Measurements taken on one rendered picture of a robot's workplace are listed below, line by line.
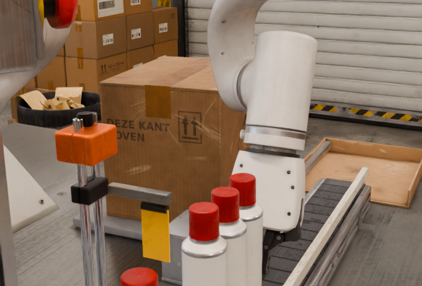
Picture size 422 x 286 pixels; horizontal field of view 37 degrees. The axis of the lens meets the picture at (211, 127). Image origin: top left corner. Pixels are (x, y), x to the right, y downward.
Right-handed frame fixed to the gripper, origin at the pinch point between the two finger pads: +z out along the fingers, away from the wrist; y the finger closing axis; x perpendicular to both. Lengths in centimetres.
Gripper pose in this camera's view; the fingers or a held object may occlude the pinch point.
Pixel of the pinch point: (258, 263)
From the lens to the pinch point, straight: 87.6
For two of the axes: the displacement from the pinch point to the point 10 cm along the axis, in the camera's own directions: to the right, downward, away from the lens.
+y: 9.1, 1.1, -4.0
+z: -1.3, 9.9, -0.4
